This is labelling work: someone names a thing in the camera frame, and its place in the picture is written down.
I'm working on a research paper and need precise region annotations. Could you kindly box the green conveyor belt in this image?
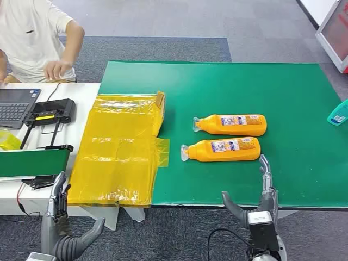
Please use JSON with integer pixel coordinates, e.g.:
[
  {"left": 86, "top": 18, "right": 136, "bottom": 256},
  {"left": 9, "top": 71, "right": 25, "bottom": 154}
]
[{"left": 0, "top": 144, "right": 74, "bottom": 179}]

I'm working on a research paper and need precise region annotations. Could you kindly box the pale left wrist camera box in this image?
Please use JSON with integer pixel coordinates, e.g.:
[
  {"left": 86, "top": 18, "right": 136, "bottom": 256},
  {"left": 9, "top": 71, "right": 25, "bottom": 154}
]
[{"left": 26, "top": 252, "right": 58, "bottom": 261}]

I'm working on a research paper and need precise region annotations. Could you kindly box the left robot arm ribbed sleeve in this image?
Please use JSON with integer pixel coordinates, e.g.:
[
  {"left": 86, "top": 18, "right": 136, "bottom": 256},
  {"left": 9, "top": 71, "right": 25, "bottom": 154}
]
[{"left": 52, "top": 234, "right": 83, "bottom": 261}]

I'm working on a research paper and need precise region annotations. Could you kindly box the thin black controller cable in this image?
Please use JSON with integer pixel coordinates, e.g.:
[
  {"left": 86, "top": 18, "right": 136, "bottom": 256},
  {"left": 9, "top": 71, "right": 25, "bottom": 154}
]
[{"left": 46, "top": 82, "right": 63, "bottom": 103}]

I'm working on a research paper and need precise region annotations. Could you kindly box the black metal bracket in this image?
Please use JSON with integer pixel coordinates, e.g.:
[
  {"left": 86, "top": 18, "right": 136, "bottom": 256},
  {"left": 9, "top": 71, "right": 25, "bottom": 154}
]
[{"left": 21, "top": 174, "right": 58, "bottom": 191}]

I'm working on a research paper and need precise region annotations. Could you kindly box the white and red stand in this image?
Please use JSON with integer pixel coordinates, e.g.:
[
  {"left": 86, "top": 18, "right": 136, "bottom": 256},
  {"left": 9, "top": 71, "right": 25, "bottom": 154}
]
[{"left": 315, "top": 0, "right": 348, "bottom": 74}]

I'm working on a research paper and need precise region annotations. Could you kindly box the green table mat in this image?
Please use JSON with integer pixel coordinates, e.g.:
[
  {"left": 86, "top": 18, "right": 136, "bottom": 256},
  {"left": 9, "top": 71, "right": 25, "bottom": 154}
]
[{"left": 97, "top": 60, "right": 348, "bottom": 209}]

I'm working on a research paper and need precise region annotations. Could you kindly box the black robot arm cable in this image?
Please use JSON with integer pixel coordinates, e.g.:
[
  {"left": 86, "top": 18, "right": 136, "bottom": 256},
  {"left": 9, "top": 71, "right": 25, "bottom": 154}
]
[{"left": 207, "top": 228, "right": 254, "bottom": 261}]

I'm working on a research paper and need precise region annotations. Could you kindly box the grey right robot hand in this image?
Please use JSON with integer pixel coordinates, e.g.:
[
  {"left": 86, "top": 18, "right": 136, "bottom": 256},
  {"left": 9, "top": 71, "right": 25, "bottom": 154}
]
[{"left": 221, "top": 154, "right": 279, "bottom": 230}]

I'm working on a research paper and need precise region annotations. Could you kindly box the person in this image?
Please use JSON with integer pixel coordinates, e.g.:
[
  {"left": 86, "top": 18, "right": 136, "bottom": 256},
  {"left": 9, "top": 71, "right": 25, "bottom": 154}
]
[{"left": 0, "top": 0, "right": 85, "bottom": 84}]

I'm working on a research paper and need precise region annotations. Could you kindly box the teal plastic bottle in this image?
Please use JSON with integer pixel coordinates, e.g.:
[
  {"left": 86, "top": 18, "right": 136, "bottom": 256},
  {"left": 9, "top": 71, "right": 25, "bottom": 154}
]
[{"left": 327, "top": 99, "right": 348, "bottom": 127}]

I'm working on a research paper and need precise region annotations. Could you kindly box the black controller with antennas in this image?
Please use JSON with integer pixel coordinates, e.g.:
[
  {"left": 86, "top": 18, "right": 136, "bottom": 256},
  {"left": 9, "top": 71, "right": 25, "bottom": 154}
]
[{"left": 20, "top": 98, "right": 76, "bottom": 151}]

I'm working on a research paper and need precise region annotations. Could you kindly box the orange bottle with clear cap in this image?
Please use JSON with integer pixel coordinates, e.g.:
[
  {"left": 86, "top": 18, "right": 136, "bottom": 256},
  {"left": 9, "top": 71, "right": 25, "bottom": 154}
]
[
  {"left": 192, "top": 114, "right": 267, "bottom": 137},
  {"left": 180, "top": 136, "right": 261, "bottom": 163}
]

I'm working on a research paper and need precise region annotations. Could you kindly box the white table leg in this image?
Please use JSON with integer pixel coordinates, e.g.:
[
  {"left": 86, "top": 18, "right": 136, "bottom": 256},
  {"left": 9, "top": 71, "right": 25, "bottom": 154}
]
[
  {"left": 122, "top": 207, "right": 146, "bottom": 223},
  {"left": 82, "top": 206, "right": 119, "bottom": 232}
]

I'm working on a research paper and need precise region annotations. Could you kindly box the dark grey laptop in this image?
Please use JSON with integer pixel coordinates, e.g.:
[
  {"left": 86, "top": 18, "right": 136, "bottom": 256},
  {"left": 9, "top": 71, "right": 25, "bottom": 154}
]
[{"left": 0, "top": 88, "right": 42, "bottom": 130}]

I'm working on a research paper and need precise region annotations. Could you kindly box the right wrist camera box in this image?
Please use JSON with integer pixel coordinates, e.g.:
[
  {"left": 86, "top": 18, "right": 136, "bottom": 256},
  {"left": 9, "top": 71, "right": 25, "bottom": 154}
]
[{"left": 248, "top": 210, "right": 281, "bottom": 253}]

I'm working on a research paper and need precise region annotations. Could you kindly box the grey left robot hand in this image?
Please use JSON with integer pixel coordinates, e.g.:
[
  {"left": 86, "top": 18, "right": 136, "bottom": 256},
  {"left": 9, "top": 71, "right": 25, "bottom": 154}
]
[{"left": 40, "top": 171, "right": 106, "bottom": 255}]

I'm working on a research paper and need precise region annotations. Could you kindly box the red and black wire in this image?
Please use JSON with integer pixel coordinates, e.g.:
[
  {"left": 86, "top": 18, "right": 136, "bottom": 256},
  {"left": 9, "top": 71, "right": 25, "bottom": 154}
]
[{"left": 16, "top": 181, "right": 42, "bottom": 218}]

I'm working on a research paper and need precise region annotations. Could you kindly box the yellow plastic wrapped board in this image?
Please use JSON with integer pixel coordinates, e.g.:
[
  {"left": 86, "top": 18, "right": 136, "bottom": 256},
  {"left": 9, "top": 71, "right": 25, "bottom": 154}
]
[{"left": 66, "top": 90, "right": 171, "bottom": 209}]

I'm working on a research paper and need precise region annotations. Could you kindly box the yellow plastic packet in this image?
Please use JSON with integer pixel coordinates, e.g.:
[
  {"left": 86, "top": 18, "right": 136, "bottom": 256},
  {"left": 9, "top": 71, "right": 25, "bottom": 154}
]
[{"left": 0, "top": 129, "right": 22, "bottom": 152}]

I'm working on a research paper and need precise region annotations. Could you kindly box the person's left hand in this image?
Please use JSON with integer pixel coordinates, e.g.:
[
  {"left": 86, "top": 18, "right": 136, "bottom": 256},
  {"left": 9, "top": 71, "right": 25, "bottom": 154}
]
[{"left": 43, "top": 59, "right": 73, "bottom": 82}]

